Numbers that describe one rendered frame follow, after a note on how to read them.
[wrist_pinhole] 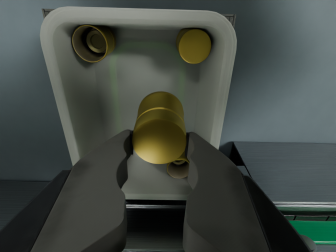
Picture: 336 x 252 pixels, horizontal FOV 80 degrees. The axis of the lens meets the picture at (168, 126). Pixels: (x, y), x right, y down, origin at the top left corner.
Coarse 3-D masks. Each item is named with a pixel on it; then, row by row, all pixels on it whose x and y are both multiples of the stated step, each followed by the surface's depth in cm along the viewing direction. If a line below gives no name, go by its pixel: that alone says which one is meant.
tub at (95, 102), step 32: (64, 32) 19; (128, 32) 24; (160, 32) 24; (224, 32) 17; (64, 64) 20; (96, 64) 25; (128, 64) 25; (160, 64) 26; (192, 64) 26; (224, 64) 19; (64, 96) 20; (96, 96) 27; (128, 96) 28; (192, 96) 28; (224, 96) 20; (64, 128) 22; (96, 128) 28; (128, 128) 30; (192, 128) 30; (128, 160) 32; (128, 192) 27; (160, 192) 27
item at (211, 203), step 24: (192, 144) 12; (192, 168) 10; (216, 168) 10; (192, 192) 8; (216, 192) 8; (240, 192) 8; (192, 216) 7; (216, 216) 7; (240, 216) 7; (192, 240) 7; (216, 240) 6; (240, 240) 7; (264, 240) 7
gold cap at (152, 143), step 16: (160, 96) 14; (144, 112) 13; (160, 112) 12; (176, 112) 13; (144, 128) 12; (160, 128) 12; (176, 128) 12; (144, 144) 12; (160, 144) 12; (176, 144) 12; (160, 160) 13
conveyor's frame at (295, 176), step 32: (256, 160) 29; (288, 160) 29; (320, 160) 29; (0, 192) 34; (32, 192) 35; (288, 192) 24; (320, 192) 24; (0, 224) 29; (128, 224) 30; (160, 224) 30
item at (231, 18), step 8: (48, 8) 18; (232, 16) 18; (232, 24) 18; (128, 200) 33; (136, 200) 33; (144, 200) 33; (152, 200) 33; (160, 200) 33; (168, 200) 33; (176, 200) 33; (184, 200) 33
